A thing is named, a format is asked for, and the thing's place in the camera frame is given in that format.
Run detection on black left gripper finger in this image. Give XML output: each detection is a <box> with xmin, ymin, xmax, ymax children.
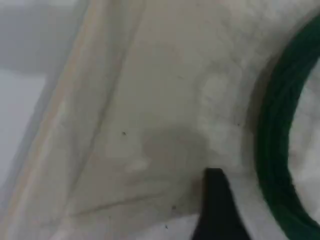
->
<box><xmin>191</xmin><ymin>167</ymin><xmax>251</xmax><ymax>240</ymax></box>

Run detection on white canvas bag green handles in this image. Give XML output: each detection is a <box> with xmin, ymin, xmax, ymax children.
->
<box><xmin>0</xmin><ymin>0</ymin><xmax>320</xmax><ymax>240</ymax></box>

